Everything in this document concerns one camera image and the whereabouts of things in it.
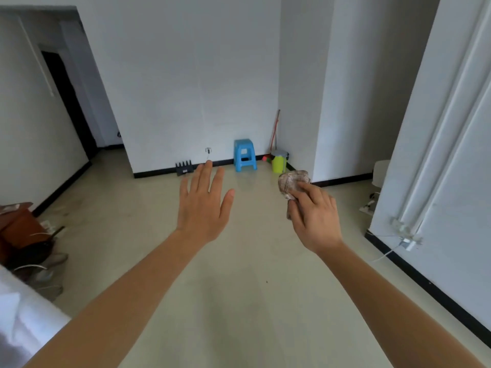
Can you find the green bin with grey lid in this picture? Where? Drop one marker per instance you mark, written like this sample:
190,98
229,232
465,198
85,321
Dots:
279,162

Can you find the grey rag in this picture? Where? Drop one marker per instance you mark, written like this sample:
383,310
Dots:
291,180

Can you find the white plastic box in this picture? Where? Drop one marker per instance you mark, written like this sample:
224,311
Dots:
380,173

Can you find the black frying pan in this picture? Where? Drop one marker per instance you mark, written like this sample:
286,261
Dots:
34,251

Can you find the person's left forearm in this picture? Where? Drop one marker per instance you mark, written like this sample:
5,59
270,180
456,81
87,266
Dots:
126,310

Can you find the brown wooden stool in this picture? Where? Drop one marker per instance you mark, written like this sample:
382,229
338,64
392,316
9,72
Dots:
23,222

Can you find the blue plastic stool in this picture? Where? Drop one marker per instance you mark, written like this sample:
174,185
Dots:
244,143

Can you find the white surface socket box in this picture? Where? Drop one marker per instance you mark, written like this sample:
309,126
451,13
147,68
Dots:
410,243

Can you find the black baseboard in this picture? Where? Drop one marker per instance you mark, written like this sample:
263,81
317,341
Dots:
433,291
161,171
337,181

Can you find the person's left hand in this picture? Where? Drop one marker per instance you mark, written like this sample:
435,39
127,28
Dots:
203,210

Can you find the person's right forearm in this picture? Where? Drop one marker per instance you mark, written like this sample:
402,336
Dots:
395,310

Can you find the person's right hand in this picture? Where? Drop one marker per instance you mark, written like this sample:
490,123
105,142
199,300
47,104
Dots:
316,222

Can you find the clear plastic container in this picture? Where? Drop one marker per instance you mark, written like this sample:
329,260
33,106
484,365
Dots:
46,279

